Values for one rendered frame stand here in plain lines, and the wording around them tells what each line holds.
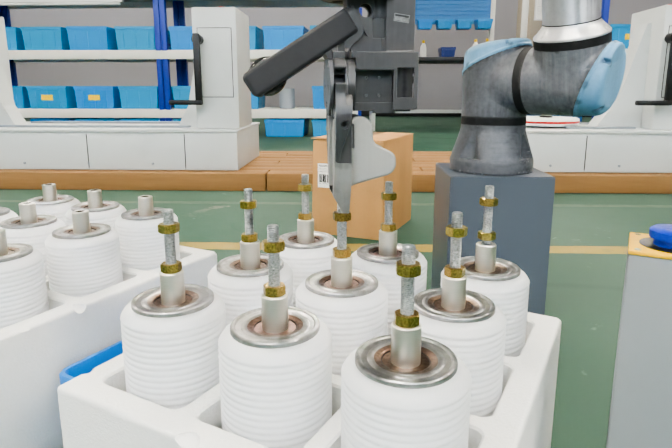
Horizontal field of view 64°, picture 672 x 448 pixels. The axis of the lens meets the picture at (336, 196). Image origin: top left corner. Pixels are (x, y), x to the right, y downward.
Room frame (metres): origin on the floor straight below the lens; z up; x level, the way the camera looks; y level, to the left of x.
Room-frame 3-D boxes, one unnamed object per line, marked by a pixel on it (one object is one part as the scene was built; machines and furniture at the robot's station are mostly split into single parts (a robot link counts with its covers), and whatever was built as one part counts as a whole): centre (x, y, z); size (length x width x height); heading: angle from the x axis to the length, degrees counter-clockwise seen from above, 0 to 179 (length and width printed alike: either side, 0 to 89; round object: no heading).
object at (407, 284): (0.37, -0.05, 0.30); 0.01 x 0.01 x 0.08
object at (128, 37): (5.38, 1.84, 0.90); 0.50 x 0.38 x 0.21; 179
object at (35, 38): (5.41, 2.71, 0.90); 0.50 x 0.38 x 0.21; 179
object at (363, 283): (0.53, -0.01, 0.25); 0.08 x 0.08 x 0.01
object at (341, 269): (0.53, -0.01, 0.26); 0.02 x 0.02 x 0.03
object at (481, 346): (0.47, -0.11, 0.16); 0.10 x 0.10 x 0.18
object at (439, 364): (0.37, -0.05, 0.25); 0.08 x 0.08 x 0.01
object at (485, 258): (0.58, -0.17, 0.26); 0.02 x 0.02 x 0.03
